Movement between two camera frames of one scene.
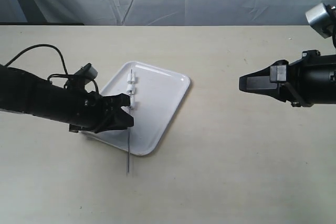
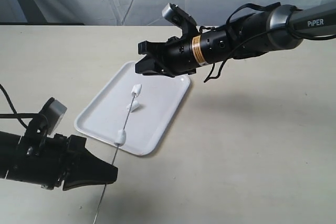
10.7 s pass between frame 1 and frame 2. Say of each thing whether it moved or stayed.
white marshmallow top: moved
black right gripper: moved
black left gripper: moved
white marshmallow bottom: moved
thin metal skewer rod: moved
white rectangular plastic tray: stayed
